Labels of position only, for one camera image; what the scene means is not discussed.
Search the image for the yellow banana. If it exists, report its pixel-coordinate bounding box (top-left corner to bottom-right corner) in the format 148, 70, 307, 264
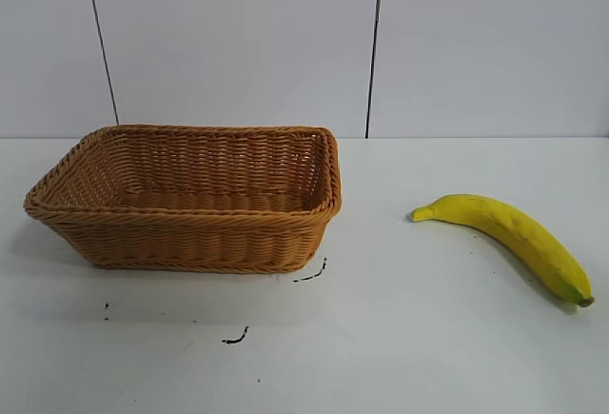
410, 193, 596, 309

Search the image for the brown woven wicker basket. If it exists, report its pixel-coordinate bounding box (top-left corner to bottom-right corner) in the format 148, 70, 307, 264
24, 123, 344, 276

